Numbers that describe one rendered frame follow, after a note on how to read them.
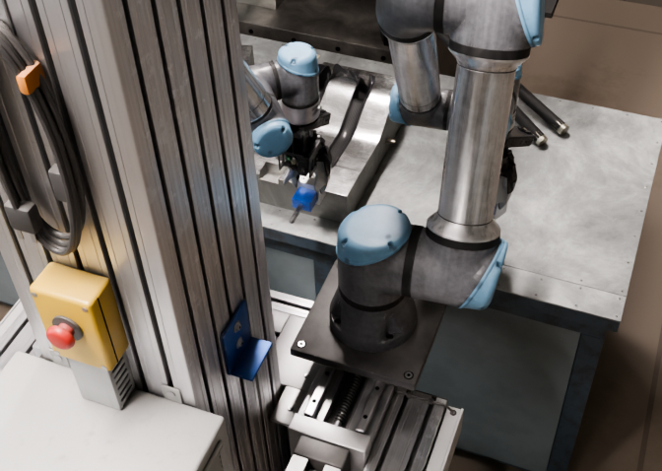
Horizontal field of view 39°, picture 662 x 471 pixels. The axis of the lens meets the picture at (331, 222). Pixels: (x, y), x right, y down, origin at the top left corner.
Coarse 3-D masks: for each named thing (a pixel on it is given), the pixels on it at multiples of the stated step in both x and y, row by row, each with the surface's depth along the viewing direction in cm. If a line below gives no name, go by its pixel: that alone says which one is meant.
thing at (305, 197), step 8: (304, 176) 200; (312, 176) 200; (304, 184) 199; (312, 184) 198; (296, 192) 198; (304, 192) 198; (312, 192) 198; (296, 200) 197; (304, 200) 197; (312, 200) 197; (320, 200) 201; (304, 208) 198; (296, 216) 195
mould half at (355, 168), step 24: (360, 72) 243; (336, 96) 226; (384, 96) 224; (336, 120) 224; (360, 120) 222; (384, 120) 221; (360, 144) 219; (384, 144) 225; (336, 168) 212; (360, 168) 212; (264, 192) 215; (288, 192) 212; (336, 192) 206; (360, 192) 215; (336, 216) 211
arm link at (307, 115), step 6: (282, 102) 180; (318, 102) 182; (282, 108) 182; (288, 108) 179; (306, 108) 179; (312, 108) 180; (318, 108) 181; (288, 114) 181; (294, 114) 180; (300, 114) 180; (306, 114) 180; (312, 114) 181; (318, 114) 183; (288, 120) 182; (294, 120) 181; (300, 120) 180; (306, 120) 181; (312, 120) 182
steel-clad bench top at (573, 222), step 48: (432, 144) 231; (576, 144) 229; (624, 144) 229; (384, 192) 219; (432, 192) 218; (528, 192) 217; (576, 192) 217; (624, 192) 216; (336, 240) 208; (528, 240) 206; (576, 240) 206; (624, 240) 205; (528, 288) 196; (576, 288) 196; (624, 288) 196
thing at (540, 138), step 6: (516, 108) 232; (516, 114) 231; (522, 114) 231; (516, 120) 232; (522, 120) 230; (528, 120) 230; (528, 126) 229; (534, 126) 229; (534, 132) 228; (540, 132) 228; (534, 138) 228; (540, 138) 227; (546, 138) 228; (540, 144) 228
